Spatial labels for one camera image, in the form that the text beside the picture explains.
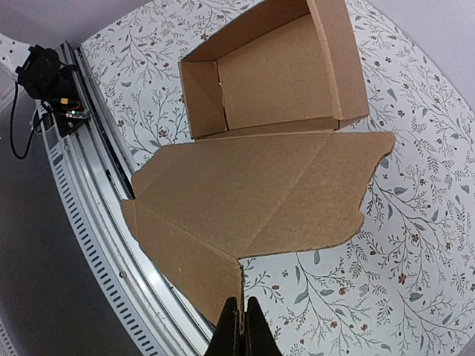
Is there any aluminium front rail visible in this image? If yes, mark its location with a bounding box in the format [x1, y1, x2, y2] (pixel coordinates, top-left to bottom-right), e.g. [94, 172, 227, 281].
[42, 43, 213, 355]

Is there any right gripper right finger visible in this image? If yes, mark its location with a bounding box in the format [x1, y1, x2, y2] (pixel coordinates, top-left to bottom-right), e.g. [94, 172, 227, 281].
[243, 297, 282, 356]

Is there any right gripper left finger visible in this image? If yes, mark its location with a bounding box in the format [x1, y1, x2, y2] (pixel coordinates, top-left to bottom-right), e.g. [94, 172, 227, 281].
[207, 297, 240, 356]

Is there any brown cardboard box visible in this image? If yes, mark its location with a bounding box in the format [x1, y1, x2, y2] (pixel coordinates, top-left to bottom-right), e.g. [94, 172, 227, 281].
[121, 1, 395, 322]

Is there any floral patterned table mat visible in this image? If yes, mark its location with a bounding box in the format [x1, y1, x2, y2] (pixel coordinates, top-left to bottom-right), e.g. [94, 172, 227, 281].
[82, 1, 474, 355]

